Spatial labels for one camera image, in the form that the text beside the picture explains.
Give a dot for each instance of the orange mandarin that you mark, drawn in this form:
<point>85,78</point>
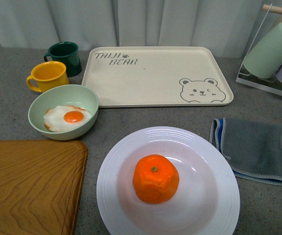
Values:
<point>155,179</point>

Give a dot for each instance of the white ridged plate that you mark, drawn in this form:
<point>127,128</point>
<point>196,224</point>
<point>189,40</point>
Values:
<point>207,201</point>

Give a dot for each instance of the cream bear tray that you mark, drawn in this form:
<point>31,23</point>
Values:
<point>155,77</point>

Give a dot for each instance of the light green bowl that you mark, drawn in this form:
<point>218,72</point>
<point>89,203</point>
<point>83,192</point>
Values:
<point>73,95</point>

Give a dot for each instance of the fake fried egg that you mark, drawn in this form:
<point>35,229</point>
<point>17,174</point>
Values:
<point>65,118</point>

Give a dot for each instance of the dark green enamel mug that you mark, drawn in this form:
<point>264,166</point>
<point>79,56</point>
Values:
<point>66,53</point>

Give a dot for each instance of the yellow enamel mug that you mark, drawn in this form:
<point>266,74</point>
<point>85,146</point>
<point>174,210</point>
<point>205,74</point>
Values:
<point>46,76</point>

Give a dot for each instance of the grey blue-edged cloth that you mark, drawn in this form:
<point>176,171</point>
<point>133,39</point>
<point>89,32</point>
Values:
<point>252,149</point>

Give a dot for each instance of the grey curtain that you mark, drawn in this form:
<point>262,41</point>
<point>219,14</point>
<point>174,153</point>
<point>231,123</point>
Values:
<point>225,27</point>

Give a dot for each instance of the wooden cutting board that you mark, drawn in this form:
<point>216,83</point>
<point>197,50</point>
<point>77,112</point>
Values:
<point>40,186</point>

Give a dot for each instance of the white cup holder rack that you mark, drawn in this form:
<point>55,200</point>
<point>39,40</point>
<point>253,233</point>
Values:
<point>272,84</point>

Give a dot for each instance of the light green cup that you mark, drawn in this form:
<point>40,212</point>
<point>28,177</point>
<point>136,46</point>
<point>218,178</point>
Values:
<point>266,56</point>

